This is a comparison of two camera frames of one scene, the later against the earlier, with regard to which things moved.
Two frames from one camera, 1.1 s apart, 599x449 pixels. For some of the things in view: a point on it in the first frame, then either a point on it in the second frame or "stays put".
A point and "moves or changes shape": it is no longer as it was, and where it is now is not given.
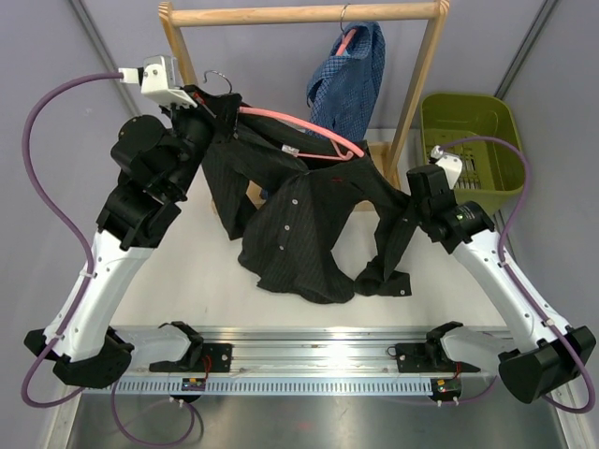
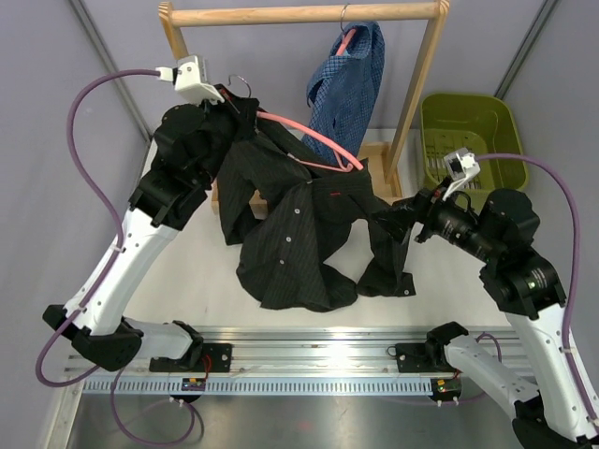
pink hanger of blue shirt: (347, 35) stays put
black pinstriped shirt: (293, 179) moves or changes shape
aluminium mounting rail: (316, 350) stays put
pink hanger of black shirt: (351, 153) to (345, 158)
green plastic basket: (492, 171) stays put
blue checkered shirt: (343, 92) stays put
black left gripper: (202, 111) to (241, 110)
